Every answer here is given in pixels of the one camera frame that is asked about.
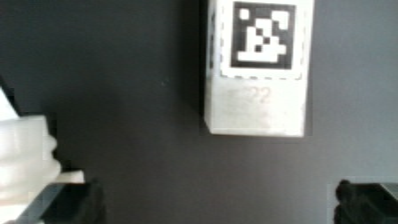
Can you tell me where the white leg with tag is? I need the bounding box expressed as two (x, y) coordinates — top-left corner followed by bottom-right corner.
(204, 0), (314, 138)

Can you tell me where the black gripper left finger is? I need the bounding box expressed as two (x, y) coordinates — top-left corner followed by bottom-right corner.
(41, 178), (108, 224)

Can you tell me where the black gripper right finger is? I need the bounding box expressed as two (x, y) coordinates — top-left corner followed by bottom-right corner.
(334, 180), (398, 224)

